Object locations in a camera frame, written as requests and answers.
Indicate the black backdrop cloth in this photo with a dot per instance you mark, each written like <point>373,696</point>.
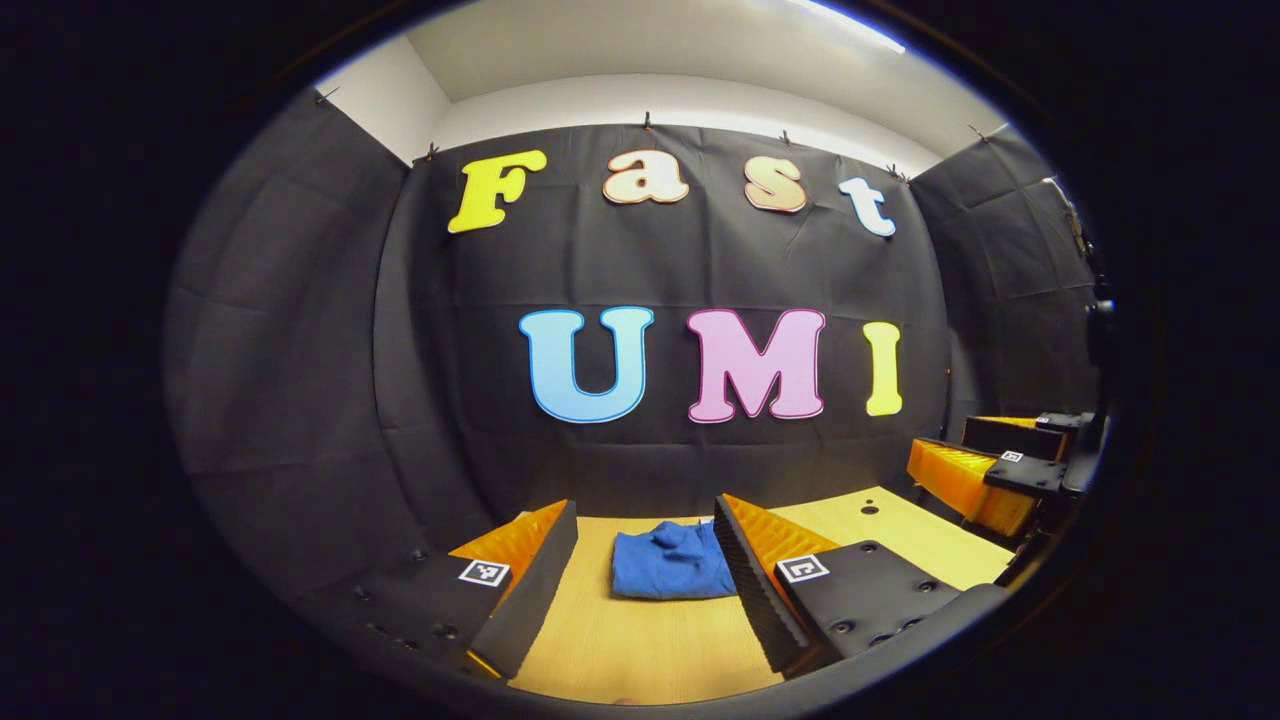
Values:
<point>300,350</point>

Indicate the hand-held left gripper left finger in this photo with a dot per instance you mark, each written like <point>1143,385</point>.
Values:
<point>535,590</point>

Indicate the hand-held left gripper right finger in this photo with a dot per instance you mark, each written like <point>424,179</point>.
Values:
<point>750,590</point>

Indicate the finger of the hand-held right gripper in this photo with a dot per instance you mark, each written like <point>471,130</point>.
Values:
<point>1010,435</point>
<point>960,480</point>

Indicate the blue button shirt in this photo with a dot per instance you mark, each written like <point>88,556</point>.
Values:
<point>670,565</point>

